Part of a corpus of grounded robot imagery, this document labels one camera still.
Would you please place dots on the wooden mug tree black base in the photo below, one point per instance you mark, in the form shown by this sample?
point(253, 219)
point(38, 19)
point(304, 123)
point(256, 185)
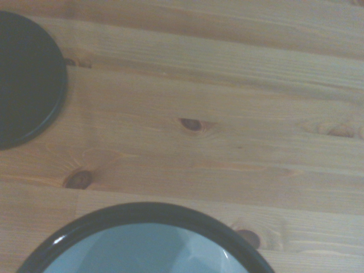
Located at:
point(25, 82)

